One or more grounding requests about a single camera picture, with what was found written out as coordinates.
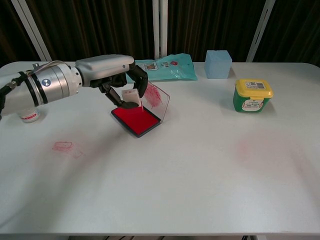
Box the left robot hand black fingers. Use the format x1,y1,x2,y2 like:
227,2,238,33
74,54,149,110

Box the small red white stamp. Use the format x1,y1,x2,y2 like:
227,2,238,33
121,88,145,112

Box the dark pleated curtain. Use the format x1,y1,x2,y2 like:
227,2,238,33
0,0,320,68

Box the red ink pad clear lid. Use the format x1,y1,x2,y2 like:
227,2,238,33
110,81,171,138

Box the teal wet wipes pack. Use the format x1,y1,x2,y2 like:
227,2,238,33
126,52,198,82

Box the small clear jar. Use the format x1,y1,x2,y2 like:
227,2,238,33
17,107,41,124

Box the light blue cube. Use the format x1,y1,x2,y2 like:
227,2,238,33
204,49,233,80

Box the green container yellow lid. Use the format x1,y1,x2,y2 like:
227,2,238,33
232,78,275,113

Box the white upright frame post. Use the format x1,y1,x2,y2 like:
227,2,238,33
152,0,168,60

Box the white slanted frame post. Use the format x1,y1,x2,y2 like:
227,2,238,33
246,0,276,63
11,0,52,62

